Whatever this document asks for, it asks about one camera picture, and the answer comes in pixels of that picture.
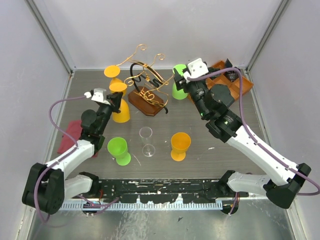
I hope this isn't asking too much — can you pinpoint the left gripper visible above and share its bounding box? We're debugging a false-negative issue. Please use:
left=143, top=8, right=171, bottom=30
left=97, top=91, right=123, bottom=134

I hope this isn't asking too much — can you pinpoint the orange goblet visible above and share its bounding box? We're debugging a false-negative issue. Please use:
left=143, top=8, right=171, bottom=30
left=109, top=82, right=131, bottom=123
left=103, top=65, right=123, bottom=86
left=170, top=132, right=192, bottom=162

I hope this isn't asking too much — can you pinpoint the green goblet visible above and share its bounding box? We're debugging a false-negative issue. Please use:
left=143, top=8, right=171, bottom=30
left=107, top=137, right=131, bottom=166
left=172, top=64, right=188, bottom=100

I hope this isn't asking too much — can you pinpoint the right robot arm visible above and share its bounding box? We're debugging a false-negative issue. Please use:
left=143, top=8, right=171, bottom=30
left=173, top=69, right=311, bottom=209

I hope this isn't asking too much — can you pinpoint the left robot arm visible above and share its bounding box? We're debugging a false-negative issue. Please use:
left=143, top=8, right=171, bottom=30
left=22, top=88, right=123, bottom=215

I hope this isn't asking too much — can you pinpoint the wooden compartment tray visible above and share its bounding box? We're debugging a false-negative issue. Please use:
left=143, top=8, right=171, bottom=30
left=205, top=60, right=254, bottom=101

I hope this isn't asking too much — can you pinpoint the dark folded cloth in tray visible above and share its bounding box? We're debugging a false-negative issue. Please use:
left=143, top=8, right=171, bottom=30
left=223, top=58, right=239, bottom=82

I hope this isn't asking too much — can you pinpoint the clear champagne flute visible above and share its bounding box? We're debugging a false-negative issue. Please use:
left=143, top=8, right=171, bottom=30
left=139, top=126, right=156, bottom=157

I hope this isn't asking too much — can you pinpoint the green goblet front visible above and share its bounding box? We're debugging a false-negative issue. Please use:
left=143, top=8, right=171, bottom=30
left=107, top=137, right=131, bottom=166

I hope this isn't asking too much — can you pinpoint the red cloth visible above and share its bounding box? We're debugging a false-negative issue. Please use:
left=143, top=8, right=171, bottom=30
left=57, top=120, right=98, bottom=161

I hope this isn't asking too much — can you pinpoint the orange goblet front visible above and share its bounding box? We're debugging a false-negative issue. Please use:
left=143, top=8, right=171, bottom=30
left=170, top=132, right=192, bottom=162

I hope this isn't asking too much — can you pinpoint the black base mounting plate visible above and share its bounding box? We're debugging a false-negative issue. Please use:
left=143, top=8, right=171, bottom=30
left=81, top=178, right=249, bottom=204

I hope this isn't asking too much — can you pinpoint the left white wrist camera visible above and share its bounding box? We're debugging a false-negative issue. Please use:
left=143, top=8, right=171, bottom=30
left=84, top=88, right=109, bottom=104

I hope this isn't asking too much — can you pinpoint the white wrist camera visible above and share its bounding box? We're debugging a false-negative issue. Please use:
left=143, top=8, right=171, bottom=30
left=84, top=88, right=109, bottom=104
left=183, top=57, right=209, bottom=80

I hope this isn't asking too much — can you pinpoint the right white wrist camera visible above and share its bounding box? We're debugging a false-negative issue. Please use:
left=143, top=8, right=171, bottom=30
left=183, top=57, right=209, bottom=80

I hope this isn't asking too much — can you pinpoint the gold wire wine glass rack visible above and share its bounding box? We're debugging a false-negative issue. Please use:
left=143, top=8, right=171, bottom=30
left=116, top=43, right=174, bottom=114

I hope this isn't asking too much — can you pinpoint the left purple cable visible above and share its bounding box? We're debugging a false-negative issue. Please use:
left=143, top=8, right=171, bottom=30
left=36, top=94, right=120, bottom=225

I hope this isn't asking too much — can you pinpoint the purple cable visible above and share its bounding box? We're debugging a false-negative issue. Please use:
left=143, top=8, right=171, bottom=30
left=36, top=94, right=120, bottom=225
left=187, top=66, right=320, bottom=216

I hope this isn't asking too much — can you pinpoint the slotted cable duct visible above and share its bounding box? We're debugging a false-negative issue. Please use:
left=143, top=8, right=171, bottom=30
left=60, top=200, right=223, bottom=212

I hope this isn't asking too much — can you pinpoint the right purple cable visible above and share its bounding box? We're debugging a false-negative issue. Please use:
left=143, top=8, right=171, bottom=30
left=187, top=66, right=320, bottom=216

